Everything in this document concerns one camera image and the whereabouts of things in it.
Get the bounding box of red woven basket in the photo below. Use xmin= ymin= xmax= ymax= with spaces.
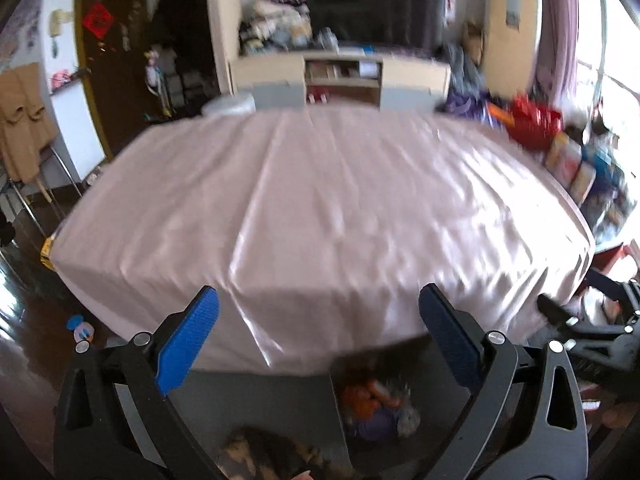
xmin=510 ymin=95 xmax=563 ymax=151

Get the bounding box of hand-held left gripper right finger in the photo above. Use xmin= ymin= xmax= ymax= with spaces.
xmin=418 ymin=282 xmax=588 ymax=480

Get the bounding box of red door decoration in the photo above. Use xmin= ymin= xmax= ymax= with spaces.
xmin=82 ymin=2 xmax=115 ymax=38

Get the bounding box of white board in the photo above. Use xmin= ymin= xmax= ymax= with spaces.
xmin=50 ymin=77 xmax=108 ymax=184

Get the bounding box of blue white duck toy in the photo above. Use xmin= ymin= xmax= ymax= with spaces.
xmin=66 ymin=314 xmax=97 ymax=345

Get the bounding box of window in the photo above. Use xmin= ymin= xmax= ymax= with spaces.
xmin=575 ymin=0 xmax=640 ymax=161

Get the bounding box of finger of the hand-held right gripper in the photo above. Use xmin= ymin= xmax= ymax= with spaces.
xmin=536 ymin=293 xmax=582 ymax=334

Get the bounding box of silver foil wrapper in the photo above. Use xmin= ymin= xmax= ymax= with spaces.
xmin=397 ymin=406 xmax=422 ymax=434

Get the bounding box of beige hanging coat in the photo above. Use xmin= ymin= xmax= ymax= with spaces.
xmin=0 ymin=62 xmax=58 ymax=182

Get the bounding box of white round stool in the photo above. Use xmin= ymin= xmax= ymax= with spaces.
xmin=201 ymin=94 xmax=257 ymax=117

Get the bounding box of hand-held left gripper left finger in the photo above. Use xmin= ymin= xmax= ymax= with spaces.
xmin=52 ymin=285 xmax=223 ymax=480

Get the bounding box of tabby cat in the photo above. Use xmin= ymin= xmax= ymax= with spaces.
xmin=217 ymin=426 xmax=328 ymax=480

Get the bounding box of pink toy figure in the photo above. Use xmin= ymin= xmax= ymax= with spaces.
xmin=144 ymin=45 xmax=177 ymax=116

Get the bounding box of pink tablecloth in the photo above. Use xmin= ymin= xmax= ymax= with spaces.
xmin=50 ymin=107 xmax=596 ymax=376

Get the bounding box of white canister with pink label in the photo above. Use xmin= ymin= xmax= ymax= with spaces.
xmin=545 ymin=132 xmax=583 ymax=186

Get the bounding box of pile of clothes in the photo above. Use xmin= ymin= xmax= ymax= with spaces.
xmin=239 ymin=0 xmax=313 ymax=56

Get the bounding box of orange stick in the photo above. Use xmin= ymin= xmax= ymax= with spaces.
xmin=487 ymin=102 xmax=516 ymax=126

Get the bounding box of beige media cabinet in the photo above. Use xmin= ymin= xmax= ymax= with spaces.
xmin=229 ymin=50 xmax=452 ymax=111

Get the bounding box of grey bin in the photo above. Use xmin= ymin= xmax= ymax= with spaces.
xmin=172 ymin=352 xmax=473 ymax=478

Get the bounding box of pink curtain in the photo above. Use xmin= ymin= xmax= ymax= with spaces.
xmin=535 ymin=0 xmax=581 ymax=111

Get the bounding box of blue package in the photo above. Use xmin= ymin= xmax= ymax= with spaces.
xmin=582 ymin=145 xmax=627 ymax=233

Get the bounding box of purple bag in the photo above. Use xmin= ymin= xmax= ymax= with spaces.
xmin=442 ymin=87 xmax=493 ymax=121

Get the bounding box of black television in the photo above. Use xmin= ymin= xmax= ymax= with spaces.
xmin=307 ymin=0 xmax=447 ymax=57

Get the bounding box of orange tube with barcode label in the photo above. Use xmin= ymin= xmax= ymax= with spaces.
xmin=344 ymin=380 xmax=401 ymax=421

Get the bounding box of white canister with yellow label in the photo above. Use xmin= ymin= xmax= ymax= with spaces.
xmin=570 ymin=162 xmax=599 ymax=202

